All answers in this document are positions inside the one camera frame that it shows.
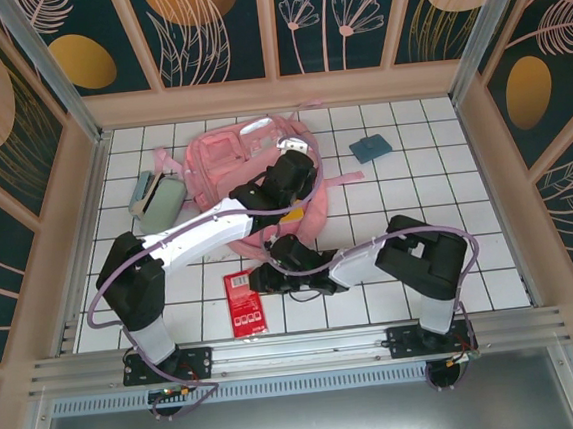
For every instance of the aluminium corner post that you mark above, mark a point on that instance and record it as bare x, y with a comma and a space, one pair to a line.
481, 32
54, 84

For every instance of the aluminium mounting rail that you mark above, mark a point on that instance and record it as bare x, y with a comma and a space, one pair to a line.
298, 349

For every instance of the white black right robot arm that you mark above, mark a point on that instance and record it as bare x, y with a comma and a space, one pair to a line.
356, 266

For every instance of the small teal wallet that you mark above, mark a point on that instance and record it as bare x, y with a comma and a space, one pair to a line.
371, 148

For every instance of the yellow book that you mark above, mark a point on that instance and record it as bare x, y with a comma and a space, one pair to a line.
294, 215

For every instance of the red package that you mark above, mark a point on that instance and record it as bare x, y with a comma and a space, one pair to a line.
245, 313

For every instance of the grey metal shelf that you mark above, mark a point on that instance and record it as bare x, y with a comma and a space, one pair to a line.
305, 423

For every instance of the green pencil case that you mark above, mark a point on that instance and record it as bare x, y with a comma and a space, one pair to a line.
162, 205

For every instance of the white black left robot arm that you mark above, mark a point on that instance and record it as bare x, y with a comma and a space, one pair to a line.
203, 232

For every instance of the pink student backpack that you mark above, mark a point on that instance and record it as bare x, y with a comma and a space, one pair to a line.
215, 150

